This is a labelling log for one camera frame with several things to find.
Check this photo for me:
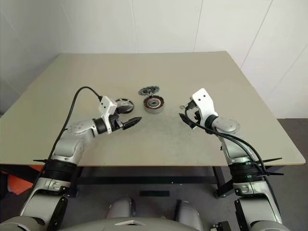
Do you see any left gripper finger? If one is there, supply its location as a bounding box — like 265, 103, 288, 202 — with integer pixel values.
122, 116, 142, 130

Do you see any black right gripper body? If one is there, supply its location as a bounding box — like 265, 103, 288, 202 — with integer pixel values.
192, 105, 202, 124

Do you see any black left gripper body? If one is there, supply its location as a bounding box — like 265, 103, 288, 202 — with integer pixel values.
109, 113, 125, 132

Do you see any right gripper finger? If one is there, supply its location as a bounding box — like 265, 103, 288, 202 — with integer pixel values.
179, 113, 198, 129

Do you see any spoked motor rotor bell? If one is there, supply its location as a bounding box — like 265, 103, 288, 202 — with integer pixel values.
114, 97, 134, 115

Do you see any silver motor stator housing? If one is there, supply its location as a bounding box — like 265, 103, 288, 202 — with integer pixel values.
144, 95, 166, 113

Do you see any grey rounded robot shape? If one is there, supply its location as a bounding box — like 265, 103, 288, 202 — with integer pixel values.
107, 196, 137, 219
174, 199, 205, 231

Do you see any grey robot torso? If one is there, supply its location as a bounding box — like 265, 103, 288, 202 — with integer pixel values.
55, 217, 200, 231

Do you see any small black box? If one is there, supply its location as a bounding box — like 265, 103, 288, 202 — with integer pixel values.
211, 221, 229, 231

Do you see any orange object on floor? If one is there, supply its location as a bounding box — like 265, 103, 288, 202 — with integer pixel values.
0, 165, 46, 195

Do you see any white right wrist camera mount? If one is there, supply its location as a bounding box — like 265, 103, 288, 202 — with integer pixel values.
192, 88, 219, 126

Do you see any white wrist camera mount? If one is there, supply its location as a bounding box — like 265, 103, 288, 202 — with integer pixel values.
192, 88, 219, 126
98, 95, 118, 134

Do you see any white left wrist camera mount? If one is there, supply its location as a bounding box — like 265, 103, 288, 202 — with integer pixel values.
98, 95, 118, 134

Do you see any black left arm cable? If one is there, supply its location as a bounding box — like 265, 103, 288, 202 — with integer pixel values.
33, 86, 103, 183

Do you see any black table frame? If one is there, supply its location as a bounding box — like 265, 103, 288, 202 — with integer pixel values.
0, 162, 282, 199

